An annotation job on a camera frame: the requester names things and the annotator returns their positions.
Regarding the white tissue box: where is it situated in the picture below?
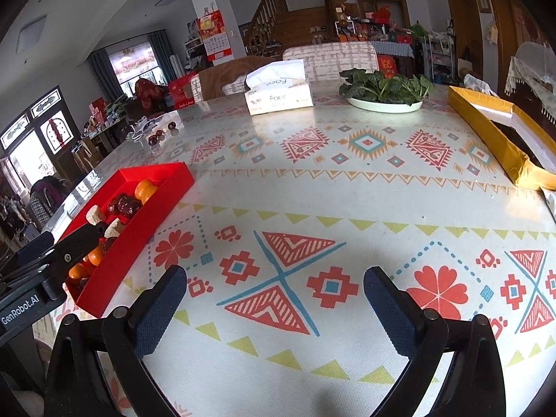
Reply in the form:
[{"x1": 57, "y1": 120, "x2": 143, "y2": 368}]
[{"x1": 244, "y1": 59, "x2": 314, "y2": 116}]

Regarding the red gift box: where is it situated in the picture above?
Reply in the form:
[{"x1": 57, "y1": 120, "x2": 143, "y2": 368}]
[{"x1": 168, "y1": 72, "x2": 197, "y2": 109}]

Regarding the red wall calendar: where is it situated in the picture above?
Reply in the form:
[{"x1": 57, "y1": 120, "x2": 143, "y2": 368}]
[{"x1": 197, "y1": 9, "x2": 233, "y2": 61}]

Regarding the orange tangerine front centre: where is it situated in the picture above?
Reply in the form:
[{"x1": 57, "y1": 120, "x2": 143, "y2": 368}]
[{"x1": 68, "y1": 263, "x2": 89, "y2": 281}]

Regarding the orange tangerine far right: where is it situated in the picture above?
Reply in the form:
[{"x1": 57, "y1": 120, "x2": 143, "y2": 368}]
[{"x1": 134, "y1": 179, "x2": 153, "y2": 199}]

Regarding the dark red date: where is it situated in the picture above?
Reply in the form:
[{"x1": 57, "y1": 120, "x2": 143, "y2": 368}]
[{"x1": 121, "y1": 199, "x2": 141, "y2": 219}]

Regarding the orange tangerine upper middle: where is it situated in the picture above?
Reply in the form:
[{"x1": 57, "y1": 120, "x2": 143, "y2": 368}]
[{"x1": 139, "y1": 185, "x2": 157, "y2": 204}]

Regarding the brown chair back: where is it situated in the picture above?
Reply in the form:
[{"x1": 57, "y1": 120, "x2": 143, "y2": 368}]
[{"x1": 199, "y1": 56, "x2": 275, "y2": 101}]

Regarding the orange tangerine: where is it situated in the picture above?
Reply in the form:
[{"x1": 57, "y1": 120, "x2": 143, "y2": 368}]
[
  {"x1": 87, "y1": 242, "x2": 105, "y2": 267},
  {"x1": 68, "y1": 263, "x2": 89, "y2": 281},
  {"x1": 139, "y1": 185, "x2": 157, "y2": 204},
  {"x1": 134, "y1": 179, "x2": 153, "y2": 199}
]

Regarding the white plate of greens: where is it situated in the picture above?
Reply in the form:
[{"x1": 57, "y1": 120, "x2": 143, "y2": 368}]
[{"x1": 339, "y1": 69, "x2": 433, "y2": 114}]

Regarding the yellow cardboard box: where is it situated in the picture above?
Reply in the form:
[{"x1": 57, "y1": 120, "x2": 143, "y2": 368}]
[{"x1": 448, "y1": 87, "x2": 555, "y2": 191}]

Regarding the patterned chair back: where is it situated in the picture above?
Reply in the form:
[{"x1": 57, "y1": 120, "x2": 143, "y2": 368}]
[{"x1": 283, "y1": 41, "x2": 379, "y2": 81}]

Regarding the red rectangular tray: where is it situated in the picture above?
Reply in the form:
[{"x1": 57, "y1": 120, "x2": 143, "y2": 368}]
[{"x1": 60, "y1": 162, "x2": 194, "y2": 318}]

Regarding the beige rice cake block tall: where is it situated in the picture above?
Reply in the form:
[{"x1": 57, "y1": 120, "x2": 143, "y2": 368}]
[{"x1": 86, "y1": 205, "x2": 106, "y2": 225}]

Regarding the beige rice cake block round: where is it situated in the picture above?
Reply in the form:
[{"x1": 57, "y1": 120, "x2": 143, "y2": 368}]
[{"x1": 105, "y1": 219, "x2": 125, "y2": 239}]

